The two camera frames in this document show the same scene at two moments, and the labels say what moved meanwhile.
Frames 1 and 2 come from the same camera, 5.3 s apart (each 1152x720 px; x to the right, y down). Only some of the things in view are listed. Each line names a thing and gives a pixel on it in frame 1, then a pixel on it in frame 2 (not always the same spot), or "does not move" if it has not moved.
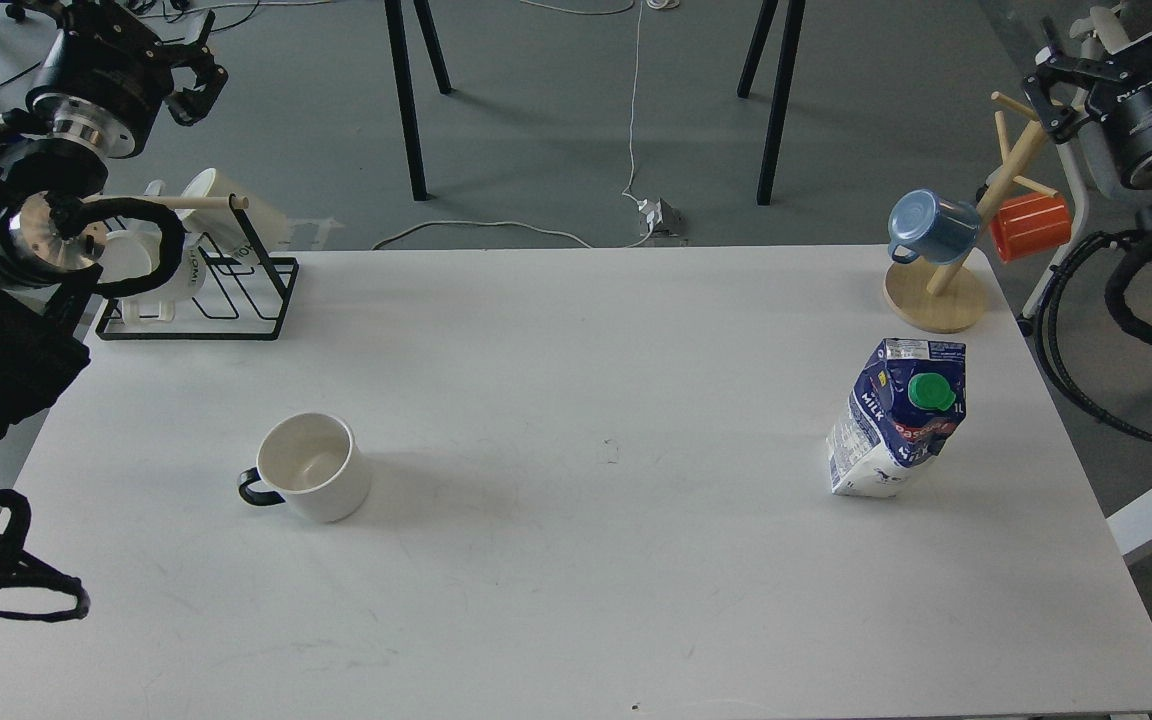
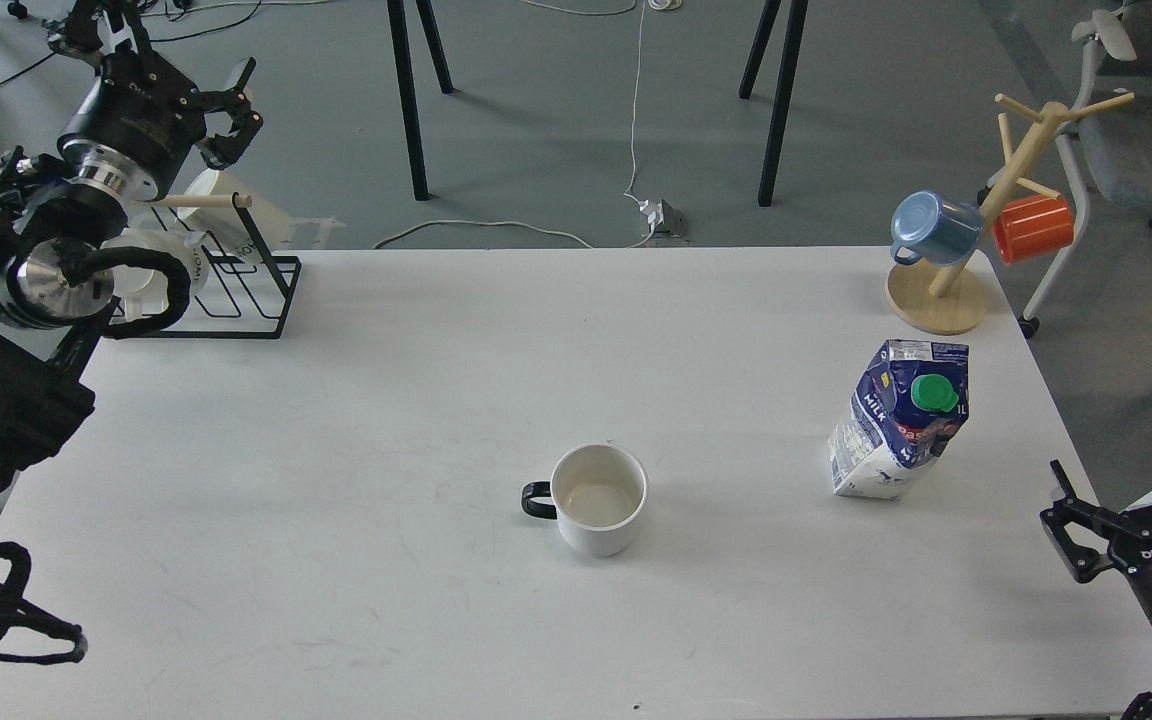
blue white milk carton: (904, 410) does not move
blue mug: (934, 229) does not move
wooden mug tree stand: (945, 296) does not move
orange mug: (1030, 224) does not move
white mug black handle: (313, 462) → (596, 494)
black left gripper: (106, 50) → (140, 105)
